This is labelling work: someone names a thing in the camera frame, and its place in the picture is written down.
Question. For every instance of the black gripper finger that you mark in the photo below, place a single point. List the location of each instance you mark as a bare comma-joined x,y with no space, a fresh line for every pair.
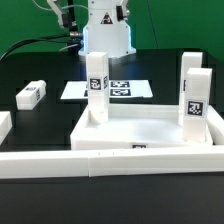
122,10
65,19

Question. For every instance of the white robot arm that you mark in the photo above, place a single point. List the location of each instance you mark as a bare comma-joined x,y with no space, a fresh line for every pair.
107,29

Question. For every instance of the white block at left edge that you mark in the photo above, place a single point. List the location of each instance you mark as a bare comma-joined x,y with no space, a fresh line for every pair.
5,124

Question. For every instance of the white L-shaped guide fence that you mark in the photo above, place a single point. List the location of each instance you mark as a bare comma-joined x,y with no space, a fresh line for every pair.
40,164

